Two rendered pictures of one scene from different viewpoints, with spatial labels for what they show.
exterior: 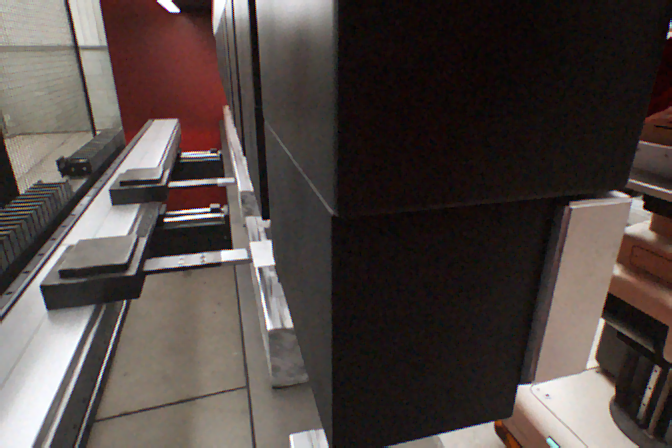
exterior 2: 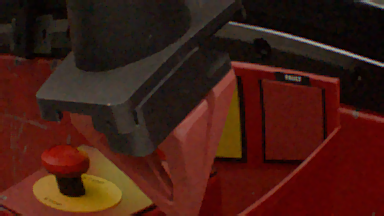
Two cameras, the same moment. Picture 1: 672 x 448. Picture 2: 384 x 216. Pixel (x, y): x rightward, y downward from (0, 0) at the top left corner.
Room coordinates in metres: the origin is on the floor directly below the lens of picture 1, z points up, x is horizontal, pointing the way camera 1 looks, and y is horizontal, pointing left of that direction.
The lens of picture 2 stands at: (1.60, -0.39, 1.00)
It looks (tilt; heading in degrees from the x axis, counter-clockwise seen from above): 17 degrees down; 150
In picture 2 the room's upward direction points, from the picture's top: 6 degrees counter-clockwise
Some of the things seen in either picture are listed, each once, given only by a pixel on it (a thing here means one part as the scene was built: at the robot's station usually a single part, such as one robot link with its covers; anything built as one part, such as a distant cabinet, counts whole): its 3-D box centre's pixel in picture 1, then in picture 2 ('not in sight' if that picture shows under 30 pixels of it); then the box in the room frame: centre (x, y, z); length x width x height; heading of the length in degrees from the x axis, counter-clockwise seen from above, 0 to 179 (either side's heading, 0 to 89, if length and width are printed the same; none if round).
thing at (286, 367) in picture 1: (273, 281); not in sight; (0.64, 0.11, 0.92); 0.39 x 0.06 x 0.10; 15
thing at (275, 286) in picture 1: (273, 254); not in sight; (0.61, 0.10, 0.99); 0.20 x 0.03 x 0.03; 15
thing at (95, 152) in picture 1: (99, 148); not in sight; (1.22, 0.68, 1.02); 0.44 x 0.06 x 0.04; 15
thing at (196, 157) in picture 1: (146, 168); not in sight; (1.79, 0.81, 0.81); 0.64 x 0.08 x 0.14; 105
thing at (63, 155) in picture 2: not in sight; (67, 176); (1.08, -0.19, 0.79); 0.04 x 0.04 x 0.04
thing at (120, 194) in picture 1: (177, 181); not in sight; (0.93, 0.35, 1.01); 0.26 x 0.12 x 0.05; 105
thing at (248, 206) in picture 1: (236, 141); not in sight; (1.80, 0.42, 0.92); 1.67 x 0.06 x 0.10; 15
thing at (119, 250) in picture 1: (158, 260); not in sight; (0.55, 0.25, 1.01); 0.26 x 0.12 x 0.05; 105
